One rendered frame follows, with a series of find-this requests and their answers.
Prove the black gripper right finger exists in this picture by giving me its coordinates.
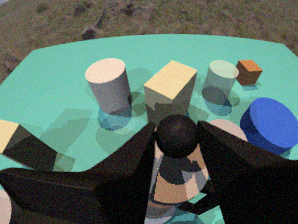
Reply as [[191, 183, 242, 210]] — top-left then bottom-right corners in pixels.
[[197, 121, 298, 224]]

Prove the blue cylinder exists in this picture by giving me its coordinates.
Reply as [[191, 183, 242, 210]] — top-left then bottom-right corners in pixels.
[[239, 97, 298, 156]]

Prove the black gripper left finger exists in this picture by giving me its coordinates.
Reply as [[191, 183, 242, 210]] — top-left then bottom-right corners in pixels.
[[0, 123, 154, 224]]

